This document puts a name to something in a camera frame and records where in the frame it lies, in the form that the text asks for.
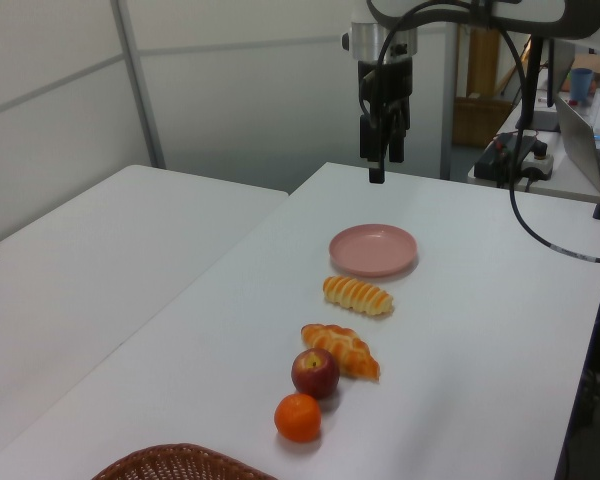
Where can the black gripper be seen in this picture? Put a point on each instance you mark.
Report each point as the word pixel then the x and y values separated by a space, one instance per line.
pixel 395 80

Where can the striped bread roll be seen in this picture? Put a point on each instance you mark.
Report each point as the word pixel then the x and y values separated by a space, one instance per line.
pixel 357 296

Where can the braided bread loaf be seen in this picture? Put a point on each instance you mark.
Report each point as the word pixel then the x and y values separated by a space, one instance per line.
pixel 352 350

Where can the red apple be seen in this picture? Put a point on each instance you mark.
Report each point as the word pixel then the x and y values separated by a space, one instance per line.
pixel 315 374

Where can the orange fruit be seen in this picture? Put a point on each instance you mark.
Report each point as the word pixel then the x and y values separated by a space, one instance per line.
pixel 297 417

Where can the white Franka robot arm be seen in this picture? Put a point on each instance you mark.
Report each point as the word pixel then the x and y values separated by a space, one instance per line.
pixel 380 40

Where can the pink plate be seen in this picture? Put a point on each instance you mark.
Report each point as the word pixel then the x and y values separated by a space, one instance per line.
pixel 372 249

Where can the brown woven basket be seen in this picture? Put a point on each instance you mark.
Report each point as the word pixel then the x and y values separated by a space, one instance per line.
pixel 180 465

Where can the wooden cabinet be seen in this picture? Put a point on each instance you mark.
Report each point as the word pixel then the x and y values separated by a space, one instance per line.
pixel 480 120

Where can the black power box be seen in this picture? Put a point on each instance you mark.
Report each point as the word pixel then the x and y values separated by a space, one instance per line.
pixel 495 157

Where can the emergency stop button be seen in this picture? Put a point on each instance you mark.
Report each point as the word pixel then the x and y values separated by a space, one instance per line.
pixel 539 159

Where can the black monitor stand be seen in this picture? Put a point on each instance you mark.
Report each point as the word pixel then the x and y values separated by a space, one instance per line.
pixel 535 80

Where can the silver laptop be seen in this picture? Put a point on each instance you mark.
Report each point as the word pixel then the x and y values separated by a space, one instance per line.
pixel 577 140

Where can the blue cup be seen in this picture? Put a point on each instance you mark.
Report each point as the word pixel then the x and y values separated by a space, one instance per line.
pixel 581 86

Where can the grey partition post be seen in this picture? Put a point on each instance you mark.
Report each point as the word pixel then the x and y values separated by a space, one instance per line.
pixel 140 85

